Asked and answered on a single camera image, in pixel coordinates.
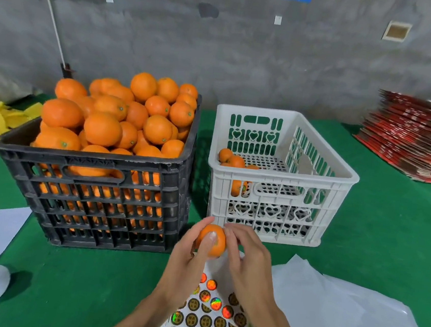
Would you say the white plastic crate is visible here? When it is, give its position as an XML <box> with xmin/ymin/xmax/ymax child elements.
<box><xmin>200</xmin><ymin>102</ymin><xmax>366</xmax><ymax>252</ymax></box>

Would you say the person's right hand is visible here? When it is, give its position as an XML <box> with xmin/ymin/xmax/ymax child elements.
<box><xmin>216</xmin><ymin>223</ymin><xmax>282</xmax><ymax>315</ymax></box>

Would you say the green felt table cover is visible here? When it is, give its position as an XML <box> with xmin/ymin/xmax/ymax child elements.
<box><xmin>0</xmin><ymin>85</ymin><xmax>431</xmax><ymax>327</ymax></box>

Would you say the beige woven sack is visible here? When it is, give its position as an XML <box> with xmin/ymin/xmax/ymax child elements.
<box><xmin>0</xmin><ymin>70</ymin><xmax>57</xmax><ymax>110</ymax></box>

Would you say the white pole with black base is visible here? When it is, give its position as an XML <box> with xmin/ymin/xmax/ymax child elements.
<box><xmin>24</xmin><ymin>0</ymin><xmax>82</xmax><ymax>80</ymax></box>

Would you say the pile of oranges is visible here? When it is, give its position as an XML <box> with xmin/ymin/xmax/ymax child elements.
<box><xmin>24</xmin><ymin>61</ymin><xmax>202</xmax><ymax>236</ymax></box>

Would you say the person's left hand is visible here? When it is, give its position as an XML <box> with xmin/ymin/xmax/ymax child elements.
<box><xmin>150</xmin><ymin>211</ymin><xmax>220</xmax><ymax>316</ymax></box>

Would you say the stack of red cardboard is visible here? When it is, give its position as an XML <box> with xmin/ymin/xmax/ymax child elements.
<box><xmin>350</xmin><ymin>86</ymin><xmax>431</xmax><ymax>185</ymax></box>

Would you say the black plastic crate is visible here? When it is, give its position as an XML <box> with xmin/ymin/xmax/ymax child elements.
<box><xmin>0</xmin><ymin>73</ymin><xmax>203</xmax><ymax>260</ymax></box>

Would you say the beige wall plate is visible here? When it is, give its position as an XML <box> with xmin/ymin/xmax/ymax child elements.
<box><xmin>382</xmin><ymin>20</ymin><xmax>413</xmax><ymax>45</ymax></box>

